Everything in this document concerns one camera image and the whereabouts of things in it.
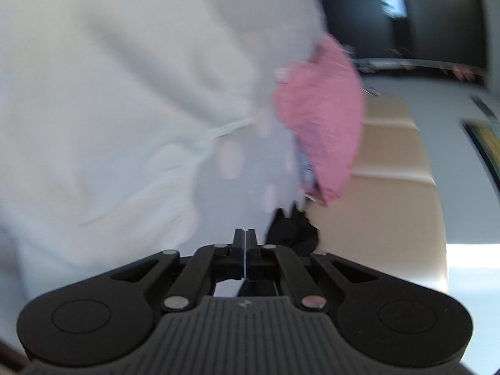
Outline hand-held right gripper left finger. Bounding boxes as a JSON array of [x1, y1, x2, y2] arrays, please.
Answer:
[[111, 228, 245, 313]]

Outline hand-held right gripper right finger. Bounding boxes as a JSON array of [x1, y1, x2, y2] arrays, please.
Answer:
[[247, 230, 379, 312]]

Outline white crinkled garment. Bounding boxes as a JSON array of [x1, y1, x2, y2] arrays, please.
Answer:
[[0, 0, 329, 309]]

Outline black garment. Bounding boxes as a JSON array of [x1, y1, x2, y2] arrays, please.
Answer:
[[266, 203, 321, 258]]

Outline bed with dotted grey sheet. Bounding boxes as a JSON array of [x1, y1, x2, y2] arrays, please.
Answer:
[[191, 0, 327, 243]]

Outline light patterned pillow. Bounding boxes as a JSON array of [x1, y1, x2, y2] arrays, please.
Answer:
[[296, 150, 326, 204]]

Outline pink pillow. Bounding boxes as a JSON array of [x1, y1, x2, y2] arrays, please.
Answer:
[[273, 33, 366, 207]]

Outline cream padded headboard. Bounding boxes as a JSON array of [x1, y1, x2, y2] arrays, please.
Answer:
[[305, 96, 450, 293]]

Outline framed wall picture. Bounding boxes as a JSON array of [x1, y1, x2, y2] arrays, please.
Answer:
[[463, 119, 500, 192]]

